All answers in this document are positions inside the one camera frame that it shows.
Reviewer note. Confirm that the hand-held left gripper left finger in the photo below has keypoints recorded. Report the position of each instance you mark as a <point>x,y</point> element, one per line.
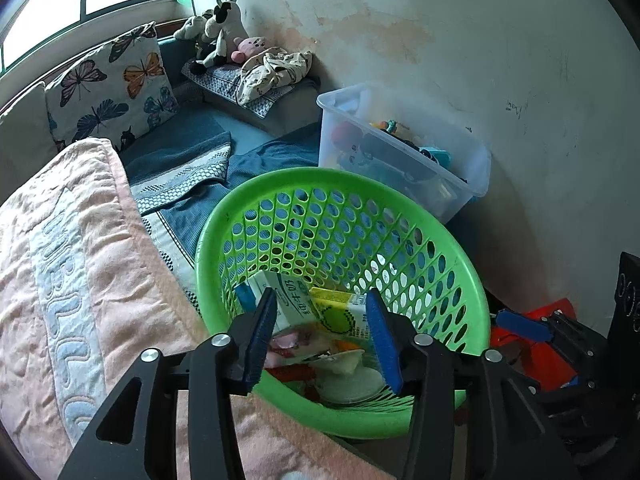
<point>262,340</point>

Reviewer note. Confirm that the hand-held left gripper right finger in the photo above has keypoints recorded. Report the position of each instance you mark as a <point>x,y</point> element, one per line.
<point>382,340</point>

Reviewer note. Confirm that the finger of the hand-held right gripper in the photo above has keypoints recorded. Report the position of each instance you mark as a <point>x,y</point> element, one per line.
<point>522,325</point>

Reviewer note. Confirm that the pink red snack packet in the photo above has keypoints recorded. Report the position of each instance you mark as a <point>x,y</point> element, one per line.
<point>290,345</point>

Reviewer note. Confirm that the white round yogurt cup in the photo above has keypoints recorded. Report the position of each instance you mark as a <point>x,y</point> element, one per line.
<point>345,362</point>

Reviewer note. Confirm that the yellow green drink carton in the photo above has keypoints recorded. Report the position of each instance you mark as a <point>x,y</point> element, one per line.
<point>340,317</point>

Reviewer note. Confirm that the grey white milk carton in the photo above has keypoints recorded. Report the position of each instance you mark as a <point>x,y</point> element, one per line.
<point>290,300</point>

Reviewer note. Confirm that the green plastic basket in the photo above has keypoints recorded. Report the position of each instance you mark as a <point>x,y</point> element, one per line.
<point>340,210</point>

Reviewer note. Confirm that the blue mat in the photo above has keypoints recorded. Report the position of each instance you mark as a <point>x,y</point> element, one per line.
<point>200,160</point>

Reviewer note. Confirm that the pink blanket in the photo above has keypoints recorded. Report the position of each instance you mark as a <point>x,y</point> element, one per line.
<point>75,285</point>

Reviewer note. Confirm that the pile of toys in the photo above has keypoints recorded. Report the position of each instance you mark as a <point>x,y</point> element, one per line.
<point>400,145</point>

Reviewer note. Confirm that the clear plastic storage bin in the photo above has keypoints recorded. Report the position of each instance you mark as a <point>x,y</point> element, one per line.
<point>400,110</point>

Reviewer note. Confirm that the grey patterned cushion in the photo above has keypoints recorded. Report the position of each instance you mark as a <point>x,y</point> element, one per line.
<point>225,85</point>

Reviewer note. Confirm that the crumpled patterned cloth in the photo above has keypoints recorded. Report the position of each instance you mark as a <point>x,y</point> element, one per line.
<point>270,70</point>

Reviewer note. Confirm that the butterfly print pillow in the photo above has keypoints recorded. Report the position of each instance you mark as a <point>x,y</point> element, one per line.
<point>110,95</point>

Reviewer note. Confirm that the pink plush toy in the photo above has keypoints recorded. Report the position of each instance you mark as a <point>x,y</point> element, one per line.
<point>250,47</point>

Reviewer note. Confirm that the black white cow plush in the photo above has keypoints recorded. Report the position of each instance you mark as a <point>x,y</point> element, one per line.
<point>222,25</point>

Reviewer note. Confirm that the grey plush toy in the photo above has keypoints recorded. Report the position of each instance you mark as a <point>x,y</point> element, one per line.
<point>192,27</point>

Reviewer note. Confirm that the grey pillow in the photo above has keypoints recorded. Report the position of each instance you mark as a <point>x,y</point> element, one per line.
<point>20,125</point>

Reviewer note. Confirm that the green framed window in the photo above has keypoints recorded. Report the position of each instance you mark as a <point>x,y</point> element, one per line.
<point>50,0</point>

